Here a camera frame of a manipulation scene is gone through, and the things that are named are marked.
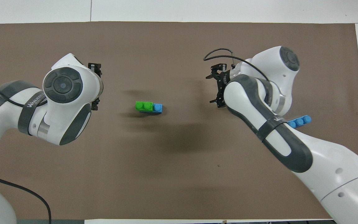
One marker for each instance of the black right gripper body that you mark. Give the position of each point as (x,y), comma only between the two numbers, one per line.
(222,84)

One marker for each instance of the green two-stud toy brick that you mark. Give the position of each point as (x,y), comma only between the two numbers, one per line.
(144,106)

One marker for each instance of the blue three-stud toy brick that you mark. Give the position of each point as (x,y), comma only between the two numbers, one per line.
(300,121)
(158,108)

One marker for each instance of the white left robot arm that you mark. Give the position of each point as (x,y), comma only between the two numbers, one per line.
(62,87)

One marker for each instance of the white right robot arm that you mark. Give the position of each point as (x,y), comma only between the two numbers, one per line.
(259,105)

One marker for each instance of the brown table mat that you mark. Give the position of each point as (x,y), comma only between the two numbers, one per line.
(179,171)

